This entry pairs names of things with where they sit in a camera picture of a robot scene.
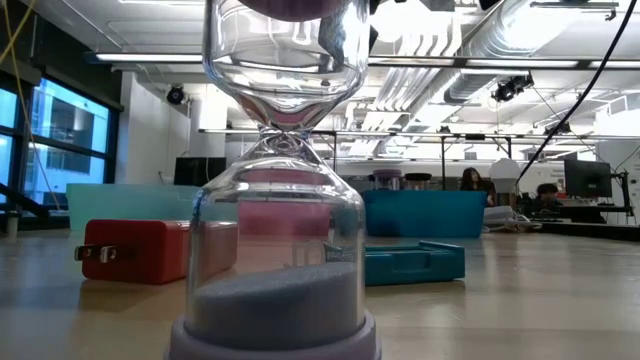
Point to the large glass window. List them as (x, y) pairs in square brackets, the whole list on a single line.
[(70, 125)]

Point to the ceiling light strip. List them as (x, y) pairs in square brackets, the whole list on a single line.
[(525, 63), (150, 57)]

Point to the black wall screen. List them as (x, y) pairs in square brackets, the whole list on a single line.
[(200, 171)]

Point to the round black wall camera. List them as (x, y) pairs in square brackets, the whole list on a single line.
[(175, 95)]

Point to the silver ventilation duct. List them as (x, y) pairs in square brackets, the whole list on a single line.
[(500, 45)]

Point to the red wall charger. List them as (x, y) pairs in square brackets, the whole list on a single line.
[(135, 250)]

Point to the teal plastic bin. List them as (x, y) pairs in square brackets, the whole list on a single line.
[(425, 215)]

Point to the black computer monitor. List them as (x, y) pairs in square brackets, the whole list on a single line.
[(587, 178)]

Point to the black background desk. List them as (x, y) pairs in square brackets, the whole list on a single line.
[(590, 212)]

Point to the teal digital clock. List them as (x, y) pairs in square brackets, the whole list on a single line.
[(415, 265)]

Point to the person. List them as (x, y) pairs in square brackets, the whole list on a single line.
[(474, 181), (547, 192)]

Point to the translucent pink plastic bin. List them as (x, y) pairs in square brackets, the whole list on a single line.
[(285, 217)]

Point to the white light bulb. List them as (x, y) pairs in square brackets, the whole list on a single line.
[(505, 172)]

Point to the black metal rack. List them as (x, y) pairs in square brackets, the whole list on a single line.
[(443, 160)]

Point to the lavender hourglass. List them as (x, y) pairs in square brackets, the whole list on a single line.
[(387, 175), (275, 310)]

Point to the black table frame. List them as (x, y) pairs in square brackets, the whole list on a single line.
[(17, 202)]

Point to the translucent green plastic bin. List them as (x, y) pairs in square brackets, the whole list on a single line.
[(135, 202)]

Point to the yellow sand hourglass dark caps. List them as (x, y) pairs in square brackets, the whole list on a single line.
[(418, 177)]

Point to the black track spotlights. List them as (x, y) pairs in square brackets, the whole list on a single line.
[(510, 89)]

